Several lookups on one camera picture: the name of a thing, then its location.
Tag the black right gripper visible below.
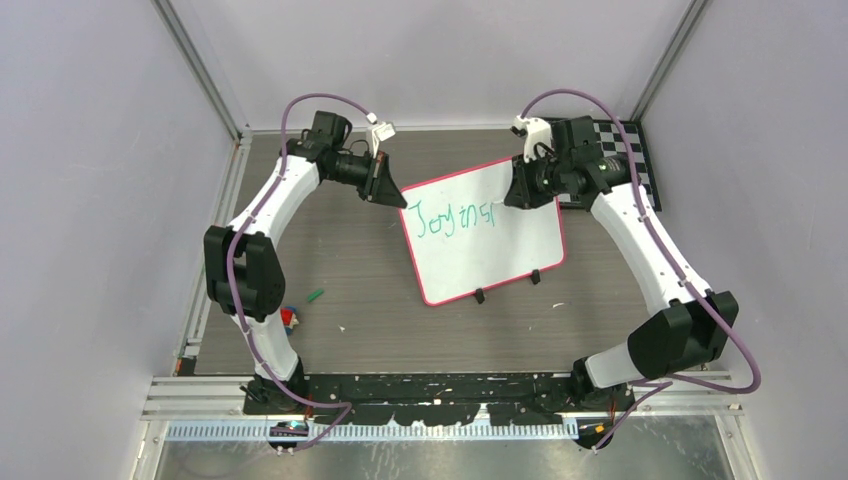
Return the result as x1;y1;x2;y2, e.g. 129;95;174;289
507;148;571;210

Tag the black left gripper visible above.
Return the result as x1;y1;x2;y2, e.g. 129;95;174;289
327;150;408;209

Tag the pink framed whiteboard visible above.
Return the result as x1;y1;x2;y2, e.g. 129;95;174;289
399;159;567;307

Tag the green marker cap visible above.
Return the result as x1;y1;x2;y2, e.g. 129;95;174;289
307;289;324;303

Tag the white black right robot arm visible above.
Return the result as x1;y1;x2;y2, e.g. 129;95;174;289
504;116;739;411

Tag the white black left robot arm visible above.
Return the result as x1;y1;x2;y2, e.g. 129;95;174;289
203;111;407;414

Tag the black white chessboard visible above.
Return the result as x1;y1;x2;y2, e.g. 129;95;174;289
546;116;662;211

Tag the blue red toy car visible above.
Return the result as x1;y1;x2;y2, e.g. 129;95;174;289
280;307;299;335

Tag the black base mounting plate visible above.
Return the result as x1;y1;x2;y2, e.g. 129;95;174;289
241;373;635;426

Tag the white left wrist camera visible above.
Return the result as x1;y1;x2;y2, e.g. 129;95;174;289
365;112;396;157

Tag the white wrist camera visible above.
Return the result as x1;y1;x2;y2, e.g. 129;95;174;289
511;115;553;163
365;112;396;157

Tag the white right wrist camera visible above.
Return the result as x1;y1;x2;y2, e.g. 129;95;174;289
511;115;553;163

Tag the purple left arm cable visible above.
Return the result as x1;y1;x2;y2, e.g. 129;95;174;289
225;93;382;453

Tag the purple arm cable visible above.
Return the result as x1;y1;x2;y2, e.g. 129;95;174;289
516;88;763;453
225;93;382;453

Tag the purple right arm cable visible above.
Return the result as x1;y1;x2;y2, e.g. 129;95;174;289
516;88;763;453

